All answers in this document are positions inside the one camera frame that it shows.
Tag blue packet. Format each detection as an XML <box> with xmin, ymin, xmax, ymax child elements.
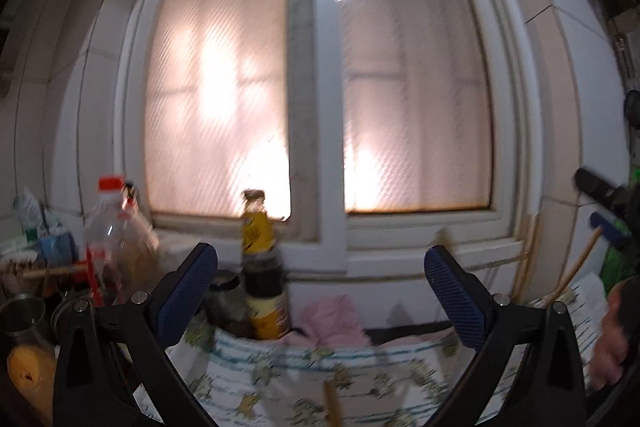
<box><xmin>40</xmin><ymin>227</ymin><xmax>77</xmax><ymax>265</ymax></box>

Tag person's right hand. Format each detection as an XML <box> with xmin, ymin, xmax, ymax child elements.
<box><xmin>587</xmin><ymin>324</ymin><xmax>632</xmax><ymax>390</ymax></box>

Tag green plastic object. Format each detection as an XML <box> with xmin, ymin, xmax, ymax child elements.
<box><xmin>600</xmin><ymin>247</ymin><xmax>640</xmax><ymax>290</ymax></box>

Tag white cat print cloth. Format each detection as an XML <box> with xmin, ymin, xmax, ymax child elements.
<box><xmin>132</xmin><ymin>312</ymin><xmax>531</xmax><ymax>427</ymax></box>

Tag green white packet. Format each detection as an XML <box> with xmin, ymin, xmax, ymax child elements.
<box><xmin>12</xmin><ymin>188</ymin><xmax>51</xmax><ymax>253</ymax></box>

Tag glass jar with black lid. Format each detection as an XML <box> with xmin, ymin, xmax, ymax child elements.
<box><xmin>205</xmin><ymin>269</ymin><xmax>251</xmax><ymax>338</ymax></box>

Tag pink cloth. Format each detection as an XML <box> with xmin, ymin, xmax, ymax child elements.
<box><xmin>290</xmin><ymin>294</ymin><xmax>368</xmax><ymax>348</ymax></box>

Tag yellow label sauce bottle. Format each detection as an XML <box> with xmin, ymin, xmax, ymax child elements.
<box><xmin>240</xmin><ymin>189</ymin><xmax>291</xmax><ymax>340</ymax></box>

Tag metal cup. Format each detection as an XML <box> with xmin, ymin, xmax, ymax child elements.
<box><xmin>0</xmin><ymin>297</ymin><xmax>48</xmax><ymax>349</ymax></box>

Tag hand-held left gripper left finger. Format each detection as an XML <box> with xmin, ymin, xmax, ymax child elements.
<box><xmin>52</xmin><ymin>242</ymin><xmax>219</xmax><ymax>427</ymax></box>

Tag black round object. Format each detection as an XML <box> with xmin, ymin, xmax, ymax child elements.
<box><xmin>622</xmin><ymin>89</ymin><xmax>640</xmax><ymax>130</ymax></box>

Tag clear bottle brown contents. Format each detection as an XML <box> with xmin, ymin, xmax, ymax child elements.
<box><xmin>120</xmin><ymin>184</ymin><xmax>163</xmax><ymax>293</ymax></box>

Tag clear plastic bottle red label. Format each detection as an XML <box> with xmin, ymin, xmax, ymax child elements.
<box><xmin>82</xmin><ymin>176</ymin><xmax>131</xmax><ymax>303</ymax></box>

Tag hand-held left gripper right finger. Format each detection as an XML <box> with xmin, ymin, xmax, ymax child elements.
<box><xmin>424</xmin><ymin>245</ymin><xmax>586</xmax><ymax>427</ymax></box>

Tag wooden utensil handle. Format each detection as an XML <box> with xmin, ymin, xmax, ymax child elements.
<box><xmin>22</xmin><ymin>263</ymin><xmax>87</xmax><ymax>280</ymax></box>

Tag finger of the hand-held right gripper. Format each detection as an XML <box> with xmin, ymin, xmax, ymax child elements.
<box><xmin>574</xmin><ymin>168</ymin><xmax>632</xmax><ymax>208</ymax></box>
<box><xmin>589</xmin><ymin>212</ymin><xmax>634</xmax><ymax>251</ymax></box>

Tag wooden chopstick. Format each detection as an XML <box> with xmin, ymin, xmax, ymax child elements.
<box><xmin>542</xmin><ymin>227</ymin><xmax>603</xmax><ymax>308</ymax></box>
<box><xmin>322</xmin><ymin>381</ymin><xmax>346</xmax><ymax>427</ymax></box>

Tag white frosted glass window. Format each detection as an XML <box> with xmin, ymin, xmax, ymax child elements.
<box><xmin>112</xmin><ymin>0</ymin><xmax>546</xmax><ymax>268</ymax></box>

